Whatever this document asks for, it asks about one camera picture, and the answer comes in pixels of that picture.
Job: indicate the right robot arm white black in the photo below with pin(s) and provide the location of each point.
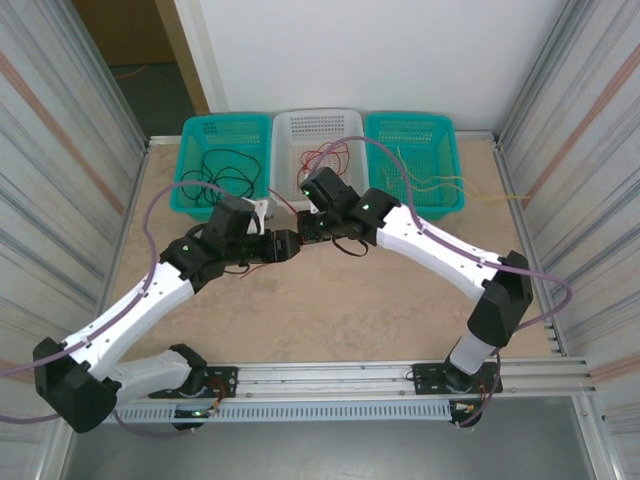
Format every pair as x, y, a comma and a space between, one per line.
440, 260

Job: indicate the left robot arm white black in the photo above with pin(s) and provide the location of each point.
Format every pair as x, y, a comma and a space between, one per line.
130, 322

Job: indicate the white plastic basket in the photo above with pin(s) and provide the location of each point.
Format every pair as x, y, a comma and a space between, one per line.
320, 130

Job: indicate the teal plastic basket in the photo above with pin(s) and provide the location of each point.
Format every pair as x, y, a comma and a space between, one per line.
220, 132
420, 132

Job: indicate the corrugated translucent side panel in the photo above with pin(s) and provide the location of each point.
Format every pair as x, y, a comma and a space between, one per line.
590, 175
50, 175

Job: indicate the small black controller board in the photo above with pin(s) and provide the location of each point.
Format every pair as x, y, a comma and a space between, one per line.
192, 414
462, 407

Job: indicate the grey metal sheet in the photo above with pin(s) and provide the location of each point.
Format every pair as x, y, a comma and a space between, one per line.
325, 455

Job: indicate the brown board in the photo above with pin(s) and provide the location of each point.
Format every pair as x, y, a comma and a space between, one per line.
125, 30

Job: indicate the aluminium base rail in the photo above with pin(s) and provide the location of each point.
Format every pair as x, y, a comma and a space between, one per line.
325, 380

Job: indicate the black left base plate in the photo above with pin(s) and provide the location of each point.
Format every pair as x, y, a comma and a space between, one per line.
225, 382

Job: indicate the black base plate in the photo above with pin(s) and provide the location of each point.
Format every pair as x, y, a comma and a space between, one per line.
425, 380
225, 382

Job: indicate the wooden door frame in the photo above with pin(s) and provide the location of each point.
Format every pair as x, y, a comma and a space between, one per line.
185, 60

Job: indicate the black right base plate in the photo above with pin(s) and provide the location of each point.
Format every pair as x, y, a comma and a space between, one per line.
425, 380

